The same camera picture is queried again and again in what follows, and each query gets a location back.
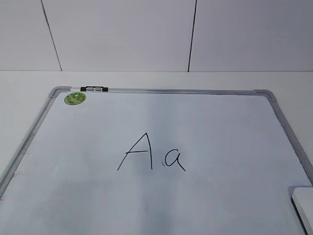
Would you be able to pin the white whiteboard eraser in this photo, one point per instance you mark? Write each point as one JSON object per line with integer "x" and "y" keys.
{"x": 302, "y": 200}

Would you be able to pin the white whiteboard with grey frame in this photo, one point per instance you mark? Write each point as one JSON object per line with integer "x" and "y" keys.
{"x": 156, "y": 162}

